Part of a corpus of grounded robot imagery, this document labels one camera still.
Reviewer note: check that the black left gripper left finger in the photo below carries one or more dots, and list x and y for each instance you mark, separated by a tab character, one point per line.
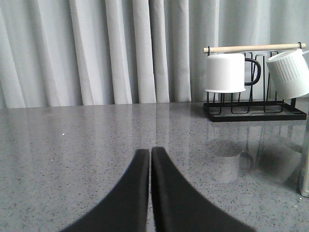
125	207

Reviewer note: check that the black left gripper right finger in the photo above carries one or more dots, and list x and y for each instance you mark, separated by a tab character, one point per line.
179	207

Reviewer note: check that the grey curtain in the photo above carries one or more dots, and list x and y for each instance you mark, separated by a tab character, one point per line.
96	52

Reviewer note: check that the white ribbed mug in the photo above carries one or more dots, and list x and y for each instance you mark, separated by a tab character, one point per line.
290	74

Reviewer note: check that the black wire mug rack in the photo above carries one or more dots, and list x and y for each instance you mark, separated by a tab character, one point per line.
259	102

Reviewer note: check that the white mug black handle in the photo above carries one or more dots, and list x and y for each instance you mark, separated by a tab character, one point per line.
225	73

